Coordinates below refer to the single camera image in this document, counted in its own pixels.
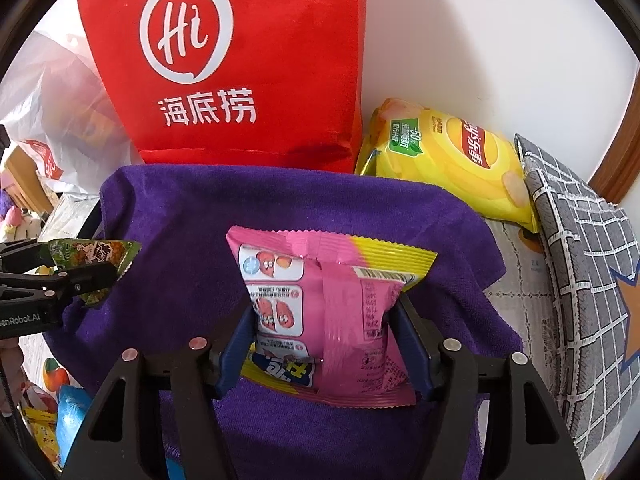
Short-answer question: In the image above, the red Hi paper bag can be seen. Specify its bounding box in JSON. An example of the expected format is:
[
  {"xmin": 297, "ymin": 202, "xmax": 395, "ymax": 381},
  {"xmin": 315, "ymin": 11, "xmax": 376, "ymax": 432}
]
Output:
[{"xmin": 75, "ymin": 0, "xmax": 368, "ymax": 176}]

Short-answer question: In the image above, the white plastic shopping bag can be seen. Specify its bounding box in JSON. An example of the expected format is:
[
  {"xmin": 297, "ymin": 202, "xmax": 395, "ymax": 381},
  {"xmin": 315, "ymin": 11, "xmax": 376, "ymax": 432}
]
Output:
[{"xmin": 0, "ymin": 30, "xmax": 146, "ymax": 196}]

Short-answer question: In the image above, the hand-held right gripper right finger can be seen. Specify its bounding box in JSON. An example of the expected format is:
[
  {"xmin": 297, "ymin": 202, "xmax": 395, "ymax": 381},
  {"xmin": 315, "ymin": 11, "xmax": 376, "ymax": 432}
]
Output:
[{"xmin": 387, "ymin": 295, "xmax": 586, "ymax": 480}]

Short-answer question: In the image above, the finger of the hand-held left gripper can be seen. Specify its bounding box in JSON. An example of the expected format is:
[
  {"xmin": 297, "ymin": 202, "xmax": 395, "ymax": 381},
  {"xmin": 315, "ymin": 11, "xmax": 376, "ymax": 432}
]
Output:
[
  {"xmin": 0, "ymin": 240, "xmax": 57, "ymax": 273},
  {"xmin": 0, "ymin": 262, "xmax": 118, "ymax": 311}
]

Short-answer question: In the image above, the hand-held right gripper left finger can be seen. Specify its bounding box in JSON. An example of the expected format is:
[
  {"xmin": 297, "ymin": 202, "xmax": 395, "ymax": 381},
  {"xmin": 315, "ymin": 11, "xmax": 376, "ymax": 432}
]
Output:
[{"xmin": 60, "ymin": 305, "xmax": 256, "ymax": 480}]

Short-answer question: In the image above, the person's left hand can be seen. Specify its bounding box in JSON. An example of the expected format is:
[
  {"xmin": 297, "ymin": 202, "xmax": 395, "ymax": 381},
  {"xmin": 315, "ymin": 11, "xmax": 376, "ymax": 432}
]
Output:
[{"xmin": 0, "ymin": 340, "xmax": 24, "ymax": 413}]

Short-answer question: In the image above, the patterned book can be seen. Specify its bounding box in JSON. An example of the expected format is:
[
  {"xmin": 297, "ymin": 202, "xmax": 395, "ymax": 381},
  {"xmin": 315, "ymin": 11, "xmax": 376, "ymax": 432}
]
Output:
[{"xmin": 40, "ymin": 195, "xmax": 101, "ymax": 241}]

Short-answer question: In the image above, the blue tissue pack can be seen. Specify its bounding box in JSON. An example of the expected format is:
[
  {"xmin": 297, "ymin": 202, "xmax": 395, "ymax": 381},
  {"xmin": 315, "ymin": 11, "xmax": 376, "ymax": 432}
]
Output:
[{"xmin": 56, "ymin": 387, "xmax": 97, "ymax": 472}]

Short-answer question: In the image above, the grey checked cloth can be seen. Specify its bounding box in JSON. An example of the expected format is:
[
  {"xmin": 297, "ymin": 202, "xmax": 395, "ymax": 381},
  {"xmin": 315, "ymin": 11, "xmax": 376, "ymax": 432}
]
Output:
[{"xmin": 515, "ymin": 132, "xmax": 640, "ymax": 466}]

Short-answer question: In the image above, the yellow chip bag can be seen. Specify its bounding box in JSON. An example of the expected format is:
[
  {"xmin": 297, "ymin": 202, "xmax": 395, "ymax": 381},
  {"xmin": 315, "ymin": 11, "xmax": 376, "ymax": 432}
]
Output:
[{"xmin": 355, "ymin": 97, "xmax": 541, "ymax": 233}]

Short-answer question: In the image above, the wooden door frame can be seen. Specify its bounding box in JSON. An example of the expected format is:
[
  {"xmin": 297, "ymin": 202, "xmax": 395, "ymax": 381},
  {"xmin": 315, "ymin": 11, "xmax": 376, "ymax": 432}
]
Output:
[{"xmin": 587, "ymin": 150, "xmax": 638, "ymax": 206}]

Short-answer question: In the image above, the pink yellow snack packet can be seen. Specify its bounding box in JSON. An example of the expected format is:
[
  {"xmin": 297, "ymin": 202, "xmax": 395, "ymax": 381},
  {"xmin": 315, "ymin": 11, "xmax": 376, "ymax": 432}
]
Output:
[{"xmin": 226, "ymin": 226, "xmax": 438, "ymax": 408}]

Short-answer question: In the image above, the purple towel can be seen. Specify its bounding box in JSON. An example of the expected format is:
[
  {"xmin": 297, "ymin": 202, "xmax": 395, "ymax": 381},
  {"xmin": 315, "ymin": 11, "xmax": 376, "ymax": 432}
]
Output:
[{"xmin": 42, "ymin": 164, "xmax": 523, "ymax": 480}]

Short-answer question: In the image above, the fruit print tablecloth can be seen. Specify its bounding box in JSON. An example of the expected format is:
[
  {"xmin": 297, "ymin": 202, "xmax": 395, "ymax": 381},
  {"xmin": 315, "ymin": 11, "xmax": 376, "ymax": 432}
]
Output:
[{"xmin": 17, "ymin": 195, "xmax": 631, "ymax": 480}]

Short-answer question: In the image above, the green snack packet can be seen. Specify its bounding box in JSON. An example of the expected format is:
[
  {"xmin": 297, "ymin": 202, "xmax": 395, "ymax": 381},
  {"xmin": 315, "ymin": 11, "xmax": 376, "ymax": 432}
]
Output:
[{"xmin": 47, "ymin": 239, "xmax": 142, "ymax": 308}]

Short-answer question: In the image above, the pink soft toy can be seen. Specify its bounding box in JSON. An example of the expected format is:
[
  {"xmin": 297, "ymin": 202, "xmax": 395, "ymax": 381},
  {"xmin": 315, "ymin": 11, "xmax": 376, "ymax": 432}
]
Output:
[{"xmin": 0, "ymin": 170, "xmax": 32, "ymax": 241}]

